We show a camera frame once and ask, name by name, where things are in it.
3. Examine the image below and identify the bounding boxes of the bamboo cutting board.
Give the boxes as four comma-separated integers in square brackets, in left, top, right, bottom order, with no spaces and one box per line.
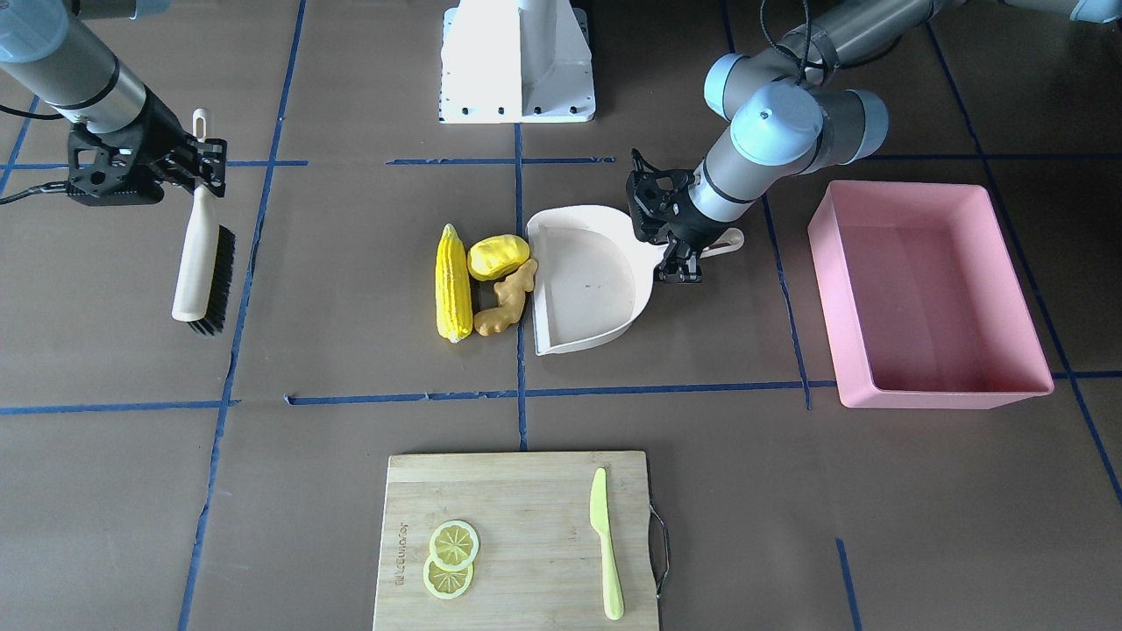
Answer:
[373,450,660,630]

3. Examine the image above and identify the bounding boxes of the tan toy ginger root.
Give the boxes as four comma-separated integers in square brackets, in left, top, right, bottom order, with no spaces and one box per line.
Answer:
[473,257,539,337]

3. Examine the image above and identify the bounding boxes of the cream hand brush black bristles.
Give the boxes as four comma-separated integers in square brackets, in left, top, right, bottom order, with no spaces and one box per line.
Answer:
[171,108,236,337]

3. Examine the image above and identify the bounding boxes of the lemon slice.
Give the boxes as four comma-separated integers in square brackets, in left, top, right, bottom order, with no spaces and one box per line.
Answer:
[422,556,473,600]
[429,520,480,571]

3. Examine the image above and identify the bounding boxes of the cream plastic dustpan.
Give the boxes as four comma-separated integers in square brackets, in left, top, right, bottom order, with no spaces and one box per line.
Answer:
[526,205,745,356]

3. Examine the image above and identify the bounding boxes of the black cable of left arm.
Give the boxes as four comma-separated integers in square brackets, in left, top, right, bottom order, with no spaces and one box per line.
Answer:
[758,0,842,84]

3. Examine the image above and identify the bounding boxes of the green plastic knife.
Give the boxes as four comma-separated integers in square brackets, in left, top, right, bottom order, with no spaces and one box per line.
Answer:
[589,467,626,620]

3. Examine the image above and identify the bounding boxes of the yellow toy corn cob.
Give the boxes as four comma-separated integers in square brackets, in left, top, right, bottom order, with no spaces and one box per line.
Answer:
[434,223,473,344]

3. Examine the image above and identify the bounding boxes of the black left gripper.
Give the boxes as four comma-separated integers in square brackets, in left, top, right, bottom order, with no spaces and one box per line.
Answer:
[626,148,716,284]

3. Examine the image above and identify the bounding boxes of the upper lemon slice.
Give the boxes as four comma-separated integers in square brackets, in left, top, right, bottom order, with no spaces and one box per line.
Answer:
[429,520,480,571]

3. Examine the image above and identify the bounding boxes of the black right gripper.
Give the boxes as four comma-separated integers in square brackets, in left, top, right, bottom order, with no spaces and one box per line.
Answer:
[67,89,228,205]

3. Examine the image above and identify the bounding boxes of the lower lemon slice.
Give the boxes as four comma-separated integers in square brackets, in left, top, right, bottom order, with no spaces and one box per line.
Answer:
[422,556,473,600]

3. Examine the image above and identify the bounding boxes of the pink plastic bin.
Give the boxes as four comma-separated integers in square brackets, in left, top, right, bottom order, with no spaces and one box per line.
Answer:
[808,180,1054,410]

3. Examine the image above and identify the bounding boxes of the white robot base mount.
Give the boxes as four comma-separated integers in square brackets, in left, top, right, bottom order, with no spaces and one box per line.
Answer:
[438,1,597,124]

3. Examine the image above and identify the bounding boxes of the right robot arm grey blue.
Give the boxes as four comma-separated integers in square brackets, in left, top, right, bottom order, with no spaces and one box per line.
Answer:
[1,1,227,205]

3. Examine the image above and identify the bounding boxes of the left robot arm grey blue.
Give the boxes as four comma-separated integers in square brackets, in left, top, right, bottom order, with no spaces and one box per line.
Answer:
[626,1,955,283]

